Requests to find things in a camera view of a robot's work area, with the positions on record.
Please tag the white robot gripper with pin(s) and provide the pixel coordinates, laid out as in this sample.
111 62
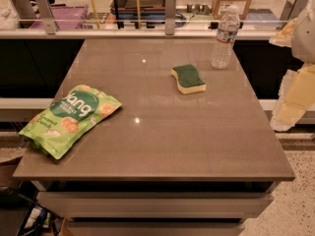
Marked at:
305 36

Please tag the clear plastic water bottle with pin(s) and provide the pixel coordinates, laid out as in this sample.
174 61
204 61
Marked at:
227 30

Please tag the green rice chip bag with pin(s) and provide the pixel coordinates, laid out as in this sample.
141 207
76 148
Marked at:
57 128

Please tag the green yellow sponge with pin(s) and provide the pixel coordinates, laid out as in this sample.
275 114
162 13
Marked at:
187 79

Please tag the black pole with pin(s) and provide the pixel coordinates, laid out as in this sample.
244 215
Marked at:
119 23

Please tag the yellow pole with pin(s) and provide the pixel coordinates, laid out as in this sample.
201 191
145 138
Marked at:
95 14

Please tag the purple plastic crate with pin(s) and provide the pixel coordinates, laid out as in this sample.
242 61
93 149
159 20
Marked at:
69 17

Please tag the upper cabinet drawer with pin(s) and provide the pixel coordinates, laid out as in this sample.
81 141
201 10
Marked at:
155 205

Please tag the cabinet drawer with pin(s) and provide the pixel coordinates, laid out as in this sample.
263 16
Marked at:
155 205
155 229

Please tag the lower cabinet drawer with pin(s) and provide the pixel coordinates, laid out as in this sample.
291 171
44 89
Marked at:
155 229

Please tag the metal railing post right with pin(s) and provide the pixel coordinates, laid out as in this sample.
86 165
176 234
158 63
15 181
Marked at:
292 9

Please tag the metal railing post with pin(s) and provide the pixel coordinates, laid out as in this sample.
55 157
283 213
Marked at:
170 11
46 16
292 9

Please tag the metal railing post centre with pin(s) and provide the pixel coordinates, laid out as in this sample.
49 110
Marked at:
170 11

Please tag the metal railing post left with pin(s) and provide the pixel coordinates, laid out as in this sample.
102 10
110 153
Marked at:
46 16

